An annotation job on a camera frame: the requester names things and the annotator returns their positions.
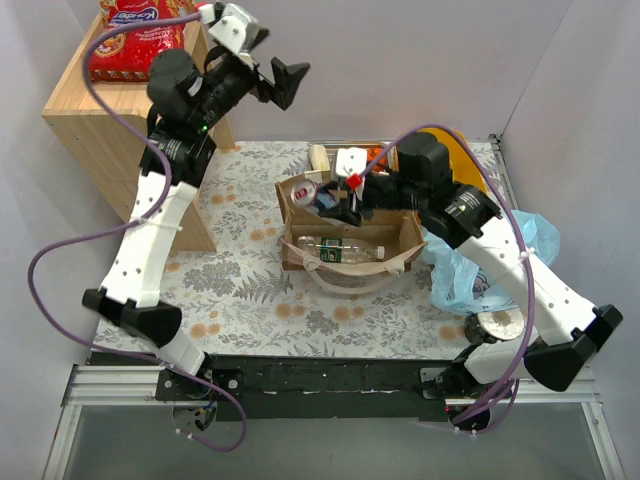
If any small orange pumpkin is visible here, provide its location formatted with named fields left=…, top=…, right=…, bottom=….
left=367, top=146, right=388, bottom=166

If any small silver bottle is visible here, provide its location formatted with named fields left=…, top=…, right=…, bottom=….
left=290, top=179, right=339, bottom=215

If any metal tray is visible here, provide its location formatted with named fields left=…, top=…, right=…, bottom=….
left=322, top=141, right=396, bottom=170

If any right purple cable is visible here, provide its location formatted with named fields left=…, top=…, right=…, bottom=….
left=357, top=123, right=537, bottom=435

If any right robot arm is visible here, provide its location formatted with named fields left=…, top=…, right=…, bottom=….
left=320, top=131, right=623, bottom=398

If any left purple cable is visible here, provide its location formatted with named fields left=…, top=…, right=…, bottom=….
left=27, top=9, right=249, bottom=453

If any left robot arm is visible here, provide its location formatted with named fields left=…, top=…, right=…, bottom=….
left=82, top=46, right=310, bottom=400

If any yellow plastic basket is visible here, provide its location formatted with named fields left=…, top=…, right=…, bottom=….
left=389, top=126, right=488, bottom=194

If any blue cartoon plastic bag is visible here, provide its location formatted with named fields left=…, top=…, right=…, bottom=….
left=421, top=210, right=561, bottom=315

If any white green leek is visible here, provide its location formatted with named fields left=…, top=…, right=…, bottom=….
left=309, top=144, right=331, bottom=171

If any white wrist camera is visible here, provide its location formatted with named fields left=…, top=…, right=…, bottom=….
left=331, top=147, right=368, bottom=190
left=197, top=2, right=270, bottom=70

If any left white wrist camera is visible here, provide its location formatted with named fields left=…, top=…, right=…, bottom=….
left=197, top=2, right=270, bottom=70

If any purple cable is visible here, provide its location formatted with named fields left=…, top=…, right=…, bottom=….
left=357, top=123, right=537, bottom=435
left=27, top=9, right=249, bottom=453

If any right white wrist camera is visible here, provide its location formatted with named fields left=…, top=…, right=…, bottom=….
left=331, top=147, right=368, bottom=190

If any red cookie snack packet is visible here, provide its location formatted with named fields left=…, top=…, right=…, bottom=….
left=89, top=0, right=196, bottom=82

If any grey tape roll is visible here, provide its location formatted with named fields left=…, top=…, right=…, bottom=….
left=464, top=308, right=525, bottom=345

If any green label bottle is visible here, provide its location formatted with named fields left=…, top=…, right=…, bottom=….
left=296, top=236, right=386, bottom=264

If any wooden shelf unit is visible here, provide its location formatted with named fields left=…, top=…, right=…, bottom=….
left=42, top=14, right=235, bottom=252

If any floral table mat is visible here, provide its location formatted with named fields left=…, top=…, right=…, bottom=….
left=161, top=141, right=467, bottom=360

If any brown paper tote bag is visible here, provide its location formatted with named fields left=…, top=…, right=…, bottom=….
left=275, top=171, right=426, bottom=295

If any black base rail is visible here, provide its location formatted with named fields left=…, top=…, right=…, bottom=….
left=155, top=355, right=488, bottom=422

